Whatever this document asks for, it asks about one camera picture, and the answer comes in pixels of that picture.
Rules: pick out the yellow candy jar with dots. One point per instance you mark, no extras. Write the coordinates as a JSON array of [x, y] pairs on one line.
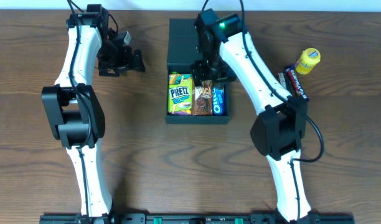
[[307, 61]]

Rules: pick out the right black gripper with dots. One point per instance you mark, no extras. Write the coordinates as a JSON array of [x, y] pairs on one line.
[[204, 72]]

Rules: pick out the black gift box with lid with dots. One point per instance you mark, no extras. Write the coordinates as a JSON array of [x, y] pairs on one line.
[[181, 54]]

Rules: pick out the green candy bar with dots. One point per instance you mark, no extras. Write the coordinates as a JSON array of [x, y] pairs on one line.
[[282, 80]]

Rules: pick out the purple Dairy Milk bar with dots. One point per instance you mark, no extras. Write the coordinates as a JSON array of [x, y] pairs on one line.
[[295, 82]]

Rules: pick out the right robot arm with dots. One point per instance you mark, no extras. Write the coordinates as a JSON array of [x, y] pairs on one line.
[[228, 54]]

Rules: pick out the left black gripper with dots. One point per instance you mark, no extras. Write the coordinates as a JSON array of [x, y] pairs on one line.
[[125, 62]]

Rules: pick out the brown Pocky box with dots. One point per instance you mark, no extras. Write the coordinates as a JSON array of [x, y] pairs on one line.
[[202, 99]]

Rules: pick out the blue Oreo pack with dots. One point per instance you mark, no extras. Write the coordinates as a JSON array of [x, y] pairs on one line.
[[218, 100]]

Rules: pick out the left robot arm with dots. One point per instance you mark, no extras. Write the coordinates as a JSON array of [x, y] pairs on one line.
[[74, 113]]

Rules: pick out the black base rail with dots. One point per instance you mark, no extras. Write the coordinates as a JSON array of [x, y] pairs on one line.
[[140, 218]]

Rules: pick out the green Pretz box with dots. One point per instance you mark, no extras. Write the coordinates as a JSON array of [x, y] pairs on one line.
[[179, 94]]

